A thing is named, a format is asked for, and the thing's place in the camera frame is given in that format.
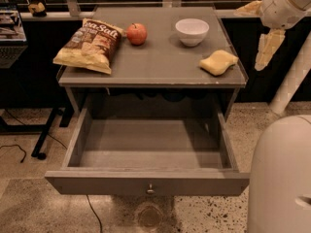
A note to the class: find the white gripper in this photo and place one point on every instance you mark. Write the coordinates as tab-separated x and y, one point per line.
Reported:
276	11

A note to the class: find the yellow sponge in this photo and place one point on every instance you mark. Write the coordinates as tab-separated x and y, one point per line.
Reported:
218	62

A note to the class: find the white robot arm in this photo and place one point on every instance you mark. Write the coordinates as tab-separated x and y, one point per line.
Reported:
280	189

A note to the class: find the grey cabinet with top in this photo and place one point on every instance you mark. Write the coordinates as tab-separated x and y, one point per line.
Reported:
163	61

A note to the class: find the metal drawer knob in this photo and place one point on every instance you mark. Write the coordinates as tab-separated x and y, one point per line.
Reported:
150	190

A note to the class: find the open grey top drawer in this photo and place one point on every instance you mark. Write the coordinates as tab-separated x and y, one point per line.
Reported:
122	143

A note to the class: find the white ceramic bowl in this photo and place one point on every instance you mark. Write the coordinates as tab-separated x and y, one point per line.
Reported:
191	31

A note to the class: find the red apple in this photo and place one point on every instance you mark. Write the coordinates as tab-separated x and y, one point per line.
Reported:
136	34

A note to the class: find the sea salt chips bag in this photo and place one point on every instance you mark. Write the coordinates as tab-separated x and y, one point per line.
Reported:
92	46

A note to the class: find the small yellow black object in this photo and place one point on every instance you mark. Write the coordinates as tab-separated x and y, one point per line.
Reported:
37	9

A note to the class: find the black desk with legs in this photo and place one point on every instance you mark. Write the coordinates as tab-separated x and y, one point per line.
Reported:
32	81

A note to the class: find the laptop on left desk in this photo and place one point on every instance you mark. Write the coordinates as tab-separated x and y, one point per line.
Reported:
13	41

